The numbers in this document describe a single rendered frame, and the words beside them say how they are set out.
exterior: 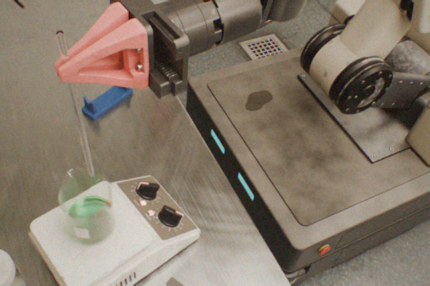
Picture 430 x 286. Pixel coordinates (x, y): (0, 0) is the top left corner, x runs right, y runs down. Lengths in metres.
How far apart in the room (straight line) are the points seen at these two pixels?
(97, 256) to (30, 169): 0.26
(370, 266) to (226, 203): 0.97
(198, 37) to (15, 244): 0.44
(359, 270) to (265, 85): 0.69
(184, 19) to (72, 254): 0.33
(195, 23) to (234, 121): 0.95
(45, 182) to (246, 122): 0.75
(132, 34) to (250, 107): 1.04
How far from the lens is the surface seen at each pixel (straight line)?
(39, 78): 0.94
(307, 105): 1.46
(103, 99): 0.86
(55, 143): 0.82
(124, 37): 0.39
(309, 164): 1.30
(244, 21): 0.45
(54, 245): 0.61
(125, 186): 0.67
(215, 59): 2.12
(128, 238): 0.60
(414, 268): 1.69
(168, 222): 0.64
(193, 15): 0.42
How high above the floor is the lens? 1.37
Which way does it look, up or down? 50 degrees down
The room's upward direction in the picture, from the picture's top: 7 degrees clockwise
